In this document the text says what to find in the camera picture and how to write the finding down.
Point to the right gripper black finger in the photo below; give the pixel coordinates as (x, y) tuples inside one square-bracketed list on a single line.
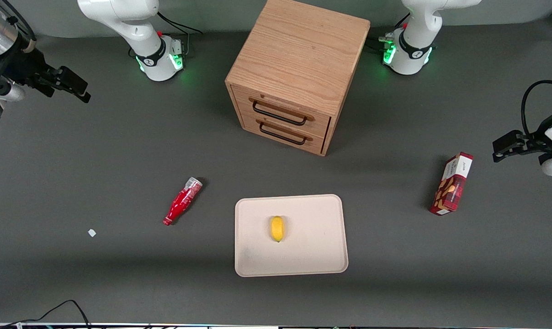
[(72, 81)]

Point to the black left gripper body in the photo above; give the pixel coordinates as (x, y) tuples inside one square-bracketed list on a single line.
[(533, 140)]

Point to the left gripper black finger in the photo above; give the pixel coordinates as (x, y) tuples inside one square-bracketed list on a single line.
[(509, 145)]

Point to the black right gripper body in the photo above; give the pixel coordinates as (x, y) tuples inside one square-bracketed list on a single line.
[(25, 65)]

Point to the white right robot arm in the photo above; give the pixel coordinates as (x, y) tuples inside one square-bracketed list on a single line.
[(134, 27)]

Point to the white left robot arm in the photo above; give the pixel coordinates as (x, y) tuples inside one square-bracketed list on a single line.
[(415, 41)]

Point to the red ketchup bottle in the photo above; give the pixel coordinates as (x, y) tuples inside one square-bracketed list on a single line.
[(181, 203)]

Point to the beige plastic tray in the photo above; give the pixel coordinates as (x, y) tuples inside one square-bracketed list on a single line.
[(303, 256)]

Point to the red plaid cookie box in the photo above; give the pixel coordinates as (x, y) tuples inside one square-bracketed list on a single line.
[(452, 185)]

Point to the brown wooden board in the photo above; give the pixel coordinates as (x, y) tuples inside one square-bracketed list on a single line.
[(299, 59)]

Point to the yellow fruit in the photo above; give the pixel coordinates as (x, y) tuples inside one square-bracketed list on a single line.
[(277, 228)]

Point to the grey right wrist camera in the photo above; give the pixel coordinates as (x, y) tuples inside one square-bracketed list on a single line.
[(4, 92)]

